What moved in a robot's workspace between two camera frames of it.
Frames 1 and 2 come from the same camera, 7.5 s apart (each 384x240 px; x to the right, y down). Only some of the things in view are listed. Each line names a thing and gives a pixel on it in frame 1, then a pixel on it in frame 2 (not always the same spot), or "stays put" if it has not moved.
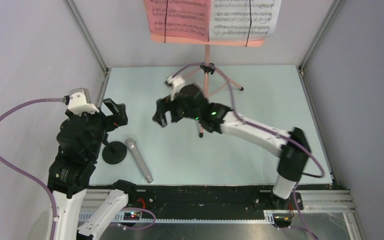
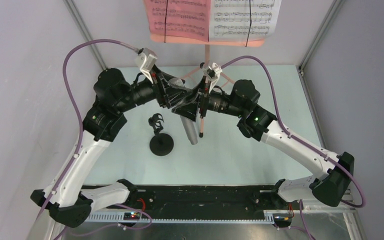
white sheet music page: (242, 20) stays put
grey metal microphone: (132, 144) -> (189, 124)
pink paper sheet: (185, 19) stays put
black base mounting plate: (240, 199) stays put
